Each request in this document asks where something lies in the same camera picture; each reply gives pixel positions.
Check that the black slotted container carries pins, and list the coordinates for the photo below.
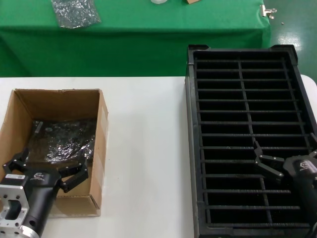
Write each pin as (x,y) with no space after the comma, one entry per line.
(247,116)

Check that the open brown cardboard box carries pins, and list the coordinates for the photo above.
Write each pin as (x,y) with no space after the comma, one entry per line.
(59,104)

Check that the silver metal binder clip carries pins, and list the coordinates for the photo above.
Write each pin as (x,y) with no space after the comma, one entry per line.
(266,11)

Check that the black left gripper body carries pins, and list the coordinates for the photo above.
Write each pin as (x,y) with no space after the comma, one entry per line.
(44,183)

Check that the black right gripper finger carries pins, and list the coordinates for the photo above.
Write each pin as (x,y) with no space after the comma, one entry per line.
(314,155)
(271,167)

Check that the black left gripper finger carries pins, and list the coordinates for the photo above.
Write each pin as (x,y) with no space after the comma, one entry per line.
(76,173)
(18,161)

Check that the left wrist camera silver bracket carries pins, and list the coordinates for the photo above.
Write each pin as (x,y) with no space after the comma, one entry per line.
(12,193)

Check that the table with green cloth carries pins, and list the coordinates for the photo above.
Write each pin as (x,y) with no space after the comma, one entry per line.
(148,37)

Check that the flat-flapped cardboard box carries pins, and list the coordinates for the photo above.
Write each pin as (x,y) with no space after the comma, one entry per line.
(194,1)

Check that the crumpled empty antistatic bag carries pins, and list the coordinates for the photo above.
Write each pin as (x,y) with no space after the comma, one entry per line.
(75,12)

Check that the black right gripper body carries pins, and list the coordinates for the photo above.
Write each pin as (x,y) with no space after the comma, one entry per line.
(304,178)

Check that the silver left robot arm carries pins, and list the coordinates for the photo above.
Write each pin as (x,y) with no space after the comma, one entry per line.
(28,229)

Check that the grey antistatic bag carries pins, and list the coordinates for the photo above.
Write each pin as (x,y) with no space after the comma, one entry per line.
(62,141)

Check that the white tape roll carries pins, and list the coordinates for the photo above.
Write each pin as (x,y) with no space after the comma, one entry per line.
(158,1)

